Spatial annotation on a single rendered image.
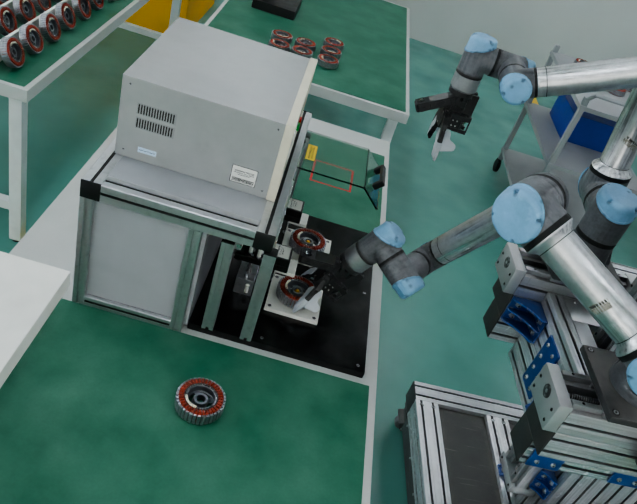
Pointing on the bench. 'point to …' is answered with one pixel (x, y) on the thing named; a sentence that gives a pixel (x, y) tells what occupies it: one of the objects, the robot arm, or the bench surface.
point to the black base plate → (265, 338)
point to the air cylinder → (245, 278)
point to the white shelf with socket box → (13, 311)
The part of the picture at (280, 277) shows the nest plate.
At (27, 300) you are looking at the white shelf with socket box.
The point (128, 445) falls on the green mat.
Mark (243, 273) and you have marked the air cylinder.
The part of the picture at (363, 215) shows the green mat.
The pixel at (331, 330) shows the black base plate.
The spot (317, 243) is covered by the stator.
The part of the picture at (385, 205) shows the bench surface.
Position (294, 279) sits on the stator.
